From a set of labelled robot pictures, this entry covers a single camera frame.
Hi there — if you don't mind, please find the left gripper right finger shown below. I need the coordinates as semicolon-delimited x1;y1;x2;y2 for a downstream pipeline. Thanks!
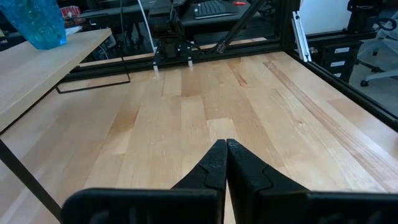
226;139;398;224

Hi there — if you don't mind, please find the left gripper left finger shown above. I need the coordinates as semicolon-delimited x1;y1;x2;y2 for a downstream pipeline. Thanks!
60;139;227;224

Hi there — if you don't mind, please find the teal glass vase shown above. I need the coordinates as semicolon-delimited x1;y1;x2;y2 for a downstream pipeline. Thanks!
0;0;68;50

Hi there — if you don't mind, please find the wooden shelf with black legs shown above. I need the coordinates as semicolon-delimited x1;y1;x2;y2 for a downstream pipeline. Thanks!
0;27;131;222

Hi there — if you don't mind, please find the black drawer cabinet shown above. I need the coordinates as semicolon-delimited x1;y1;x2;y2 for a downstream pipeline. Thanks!
317;40;364;84

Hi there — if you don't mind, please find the white office chair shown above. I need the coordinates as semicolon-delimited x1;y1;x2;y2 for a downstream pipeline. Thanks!
356;17;398;88

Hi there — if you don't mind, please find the silver aluminium profile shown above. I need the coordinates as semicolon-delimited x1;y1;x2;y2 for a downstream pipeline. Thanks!
291;11;313;63

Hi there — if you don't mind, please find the dark grey desk top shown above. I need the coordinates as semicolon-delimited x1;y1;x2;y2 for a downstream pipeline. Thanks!
77;0;187;19

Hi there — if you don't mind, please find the black keyboard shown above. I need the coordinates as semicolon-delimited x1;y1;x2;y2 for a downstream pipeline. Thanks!
192;0;240;20

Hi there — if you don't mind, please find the red white package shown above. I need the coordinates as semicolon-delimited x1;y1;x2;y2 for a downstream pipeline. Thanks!
59;5;82;20

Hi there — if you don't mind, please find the black aluminium table frame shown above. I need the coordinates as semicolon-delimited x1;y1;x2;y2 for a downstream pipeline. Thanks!
60;0;398;133

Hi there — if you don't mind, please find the white cable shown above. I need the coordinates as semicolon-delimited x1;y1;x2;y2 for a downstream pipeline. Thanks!
136;0;157;54

